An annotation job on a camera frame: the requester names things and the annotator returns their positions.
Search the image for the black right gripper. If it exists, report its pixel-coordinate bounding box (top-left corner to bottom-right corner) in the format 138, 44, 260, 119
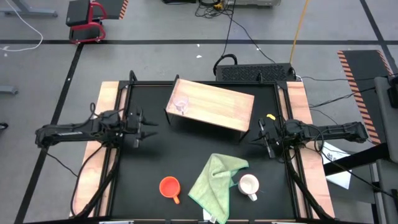
249, 117, 284, 159

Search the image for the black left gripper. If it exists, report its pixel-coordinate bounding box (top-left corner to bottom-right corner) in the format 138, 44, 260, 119
124, 107, 159, 149

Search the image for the clear plastic cup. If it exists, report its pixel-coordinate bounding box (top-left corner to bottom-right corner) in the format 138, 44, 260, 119
172, 93, 190, 116

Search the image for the white patterned ceramic mug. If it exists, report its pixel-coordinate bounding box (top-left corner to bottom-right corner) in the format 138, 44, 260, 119
238, 174, 261, 202

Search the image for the orange plastic mug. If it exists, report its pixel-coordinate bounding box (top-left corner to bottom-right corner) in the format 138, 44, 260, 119
159, 175, 182, 205

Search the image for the wooden shelf with black legs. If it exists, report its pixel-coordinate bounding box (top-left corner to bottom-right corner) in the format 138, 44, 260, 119
164, 74, 256, 142

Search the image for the light wooden side board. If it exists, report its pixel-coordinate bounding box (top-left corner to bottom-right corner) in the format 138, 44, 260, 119
278, 81, 336, 218
70, 81, 128, 218

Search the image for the green microfiber cloth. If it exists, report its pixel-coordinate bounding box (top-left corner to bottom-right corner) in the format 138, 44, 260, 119
187, 152, 249, 224

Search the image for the black perforated computer case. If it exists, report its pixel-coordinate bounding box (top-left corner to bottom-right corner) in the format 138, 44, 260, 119
215, 62, 297, 83

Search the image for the white paper sheet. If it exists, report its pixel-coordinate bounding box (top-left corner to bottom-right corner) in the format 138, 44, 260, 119
319, 141, 353, 190

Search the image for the black metal beam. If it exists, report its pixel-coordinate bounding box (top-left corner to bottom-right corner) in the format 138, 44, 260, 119
323, 142, 391, 177

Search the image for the large hazard striped black mat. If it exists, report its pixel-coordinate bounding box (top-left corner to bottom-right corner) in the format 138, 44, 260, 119
337, 49, 395, 146

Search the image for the grey metal cabinet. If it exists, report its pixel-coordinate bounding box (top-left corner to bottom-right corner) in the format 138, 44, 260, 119
369, 76, 398, 224

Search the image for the small hazard striped black panel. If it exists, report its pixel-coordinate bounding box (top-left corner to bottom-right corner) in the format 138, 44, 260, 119
99, 0, 129, 20

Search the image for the grey equipment box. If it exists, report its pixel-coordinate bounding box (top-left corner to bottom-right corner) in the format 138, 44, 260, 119
224, 0, 282, 7

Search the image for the black box device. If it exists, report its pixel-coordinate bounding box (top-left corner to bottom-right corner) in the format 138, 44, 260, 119
386, 75, 398, 110

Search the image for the grey metal foot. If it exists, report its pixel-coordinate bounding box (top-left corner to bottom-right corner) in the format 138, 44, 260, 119
0, 85, 19, 95

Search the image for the grey metal table leg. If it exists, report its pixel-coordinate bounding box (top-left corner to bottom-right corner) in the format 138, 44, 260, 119
0, 0, 58, 18

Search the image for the black table frame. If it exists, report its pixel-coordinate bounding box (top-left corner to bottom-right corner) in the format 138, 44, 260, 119
95, 70, 335, 224

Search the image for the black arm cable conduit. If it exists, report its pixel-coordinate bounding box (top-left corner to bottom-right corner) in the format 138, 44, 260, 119
284, 149, 335, 220
70, 144, 122, 218

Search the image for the thin black floor cable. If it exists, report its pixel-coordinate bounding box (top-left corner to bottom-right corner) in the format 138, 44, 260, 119
229, 14, 277, 65
307, 86, 377, 109
222, 0, 237, 58
297, 73, 398, 82

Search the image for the thick black cable loop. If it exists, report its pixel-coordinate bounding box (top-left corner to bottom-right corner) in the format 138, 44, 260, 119
213, 53, 239, 76

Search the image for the yellow cable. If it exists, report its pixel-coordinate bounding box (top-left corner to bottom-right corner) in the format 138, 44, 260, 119
289, 0, 310, 65

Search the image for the tangled black cable bundle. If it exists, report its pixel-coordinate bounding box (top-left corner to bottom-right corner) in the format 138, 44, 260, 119
194, 0, 236, 18

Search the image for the red frame black stool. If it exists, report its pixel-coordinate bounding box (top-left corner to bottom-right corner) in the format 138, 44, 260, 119
65, 0, 108, 44

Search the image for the white floor cable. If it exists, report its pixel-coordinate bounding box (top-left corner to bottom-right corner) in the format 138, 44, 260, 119
0, 0, 44, 52

